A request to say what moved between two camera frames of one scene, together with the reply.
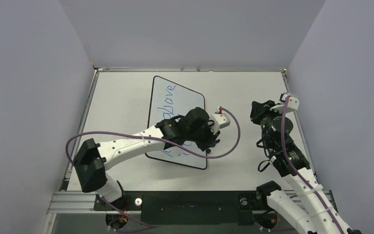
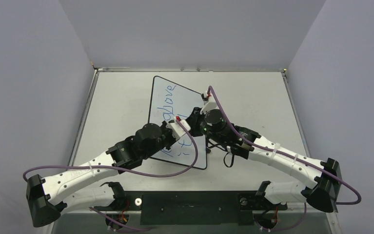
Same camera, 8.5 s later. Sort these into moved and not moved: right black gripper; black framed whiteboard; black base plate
Moved: right black gripper
Not moved: black base plate; black framed whiteboard
